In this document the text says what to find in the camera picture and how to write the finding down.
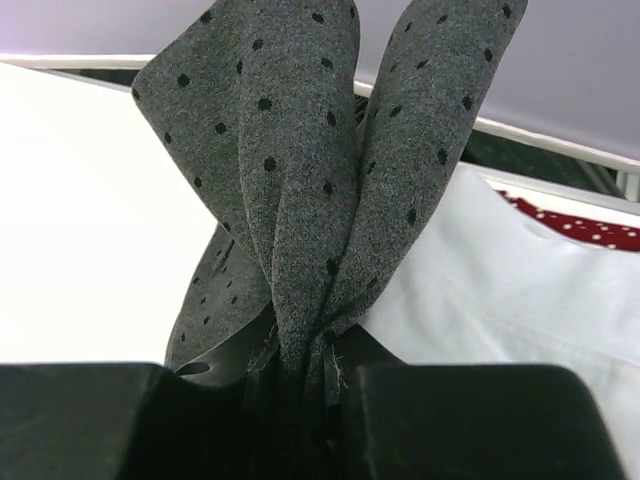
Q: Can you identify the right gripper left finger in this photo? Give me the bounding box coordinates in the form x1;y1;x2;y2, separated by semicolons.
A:
0;319;281;480

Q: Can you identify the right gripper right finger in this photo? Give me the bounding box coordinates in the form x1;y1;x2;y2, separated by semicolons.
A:
323;326;626;479

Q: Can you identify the red polka dot skirt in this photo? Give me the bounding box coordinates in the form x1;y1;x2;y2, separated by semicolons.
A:
498;190;639;253

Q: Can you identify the white skirt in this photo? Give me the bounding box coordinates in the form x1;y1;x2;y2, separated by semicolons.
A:
362;167;639;478

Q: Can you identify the dark grey dotted skirt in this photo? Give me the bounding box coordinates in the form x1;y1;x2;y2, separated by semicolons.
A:
132;1;527;375

